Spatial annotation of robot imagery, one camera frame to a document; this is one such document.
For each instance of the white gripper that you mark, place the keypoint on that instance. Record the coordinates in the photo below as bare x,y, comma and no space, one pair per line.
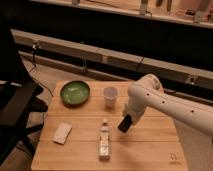
135,112

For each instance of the black eraser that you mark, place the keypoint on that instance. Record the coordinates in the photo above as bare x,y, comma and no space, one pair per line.
125,124

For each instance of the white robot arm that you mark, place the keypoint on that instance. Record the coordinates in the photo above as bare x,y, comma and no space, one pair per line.
146,93

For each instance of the white sponge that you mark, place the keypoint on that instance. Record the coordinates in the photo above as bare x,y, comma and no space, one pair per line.
62,133

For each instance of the translucent plastic cup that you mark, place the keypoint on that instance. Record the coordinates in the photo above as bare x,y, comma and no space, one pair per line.
110,96

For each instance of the clear plastic bottle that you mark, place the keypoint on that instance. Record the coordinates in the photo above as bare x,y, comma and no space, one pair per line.
104,143

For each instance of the green bowl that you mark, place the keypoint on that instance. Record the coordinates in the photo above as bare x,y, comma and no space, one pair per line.
75,93

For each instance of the black office chair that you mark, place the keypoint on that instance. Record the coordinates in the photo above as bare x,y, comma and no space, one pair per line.
18,96

